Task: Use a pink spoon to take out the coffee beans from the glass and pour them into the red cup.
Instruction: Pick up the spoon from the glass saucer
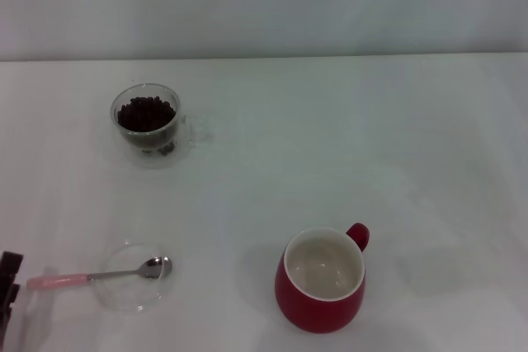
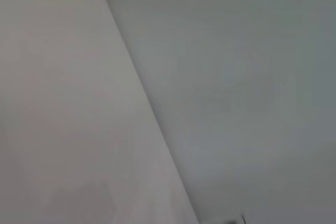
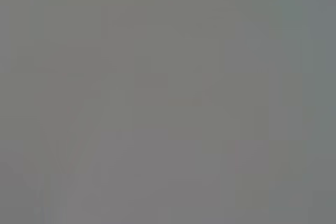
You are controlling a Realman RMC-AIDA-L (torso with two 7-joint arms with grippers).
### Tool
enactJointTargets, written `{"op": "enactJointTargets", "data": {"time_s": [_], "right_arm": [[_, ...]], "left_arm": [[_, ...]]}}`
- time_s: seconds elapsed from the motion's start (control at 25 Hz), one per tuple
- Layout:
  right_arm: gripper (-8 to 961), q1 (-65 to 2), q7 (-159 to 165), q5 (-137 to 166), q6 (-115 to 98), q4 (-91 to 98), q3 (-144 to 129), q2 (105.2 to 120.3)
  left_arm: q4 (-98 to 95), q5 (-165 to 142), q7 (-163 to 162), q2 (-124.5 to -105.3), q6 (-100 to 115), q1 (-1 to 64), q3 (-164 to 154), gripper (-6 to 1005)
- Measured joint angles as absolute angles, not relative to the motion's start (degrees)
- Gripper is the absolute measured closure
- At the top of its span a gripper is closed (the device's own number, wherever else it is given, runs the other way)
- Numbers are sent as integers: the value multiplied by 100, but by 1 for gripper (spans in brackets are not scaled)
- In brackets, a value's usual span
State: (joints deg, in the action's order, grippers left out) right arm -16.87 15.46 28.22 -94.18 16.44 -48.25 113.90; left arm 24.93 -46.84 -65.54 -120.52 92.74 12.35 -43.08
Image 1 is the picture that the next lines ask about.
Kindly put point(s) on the pile of coffee beans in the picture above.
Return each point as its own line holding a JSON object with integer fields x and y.
{"x": 144, "y": 115}

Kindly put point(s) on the red mug white inside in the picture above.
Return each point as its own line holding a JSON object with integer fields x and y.
{"x": 313, "y": 319}

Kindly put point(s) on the clear glass saucer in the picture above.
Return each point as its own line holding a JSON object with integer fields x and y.
{"x": 123, "y": 298}

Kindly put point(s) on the double-wall glass cup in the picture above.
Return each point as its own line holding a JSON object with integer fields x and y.
{"x": 142, "y": 159}

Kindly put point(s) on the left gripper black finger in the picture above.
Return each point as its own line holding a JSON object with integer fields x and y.
{"x": 9, "y": 294}
{"x": 11, "y": 267}

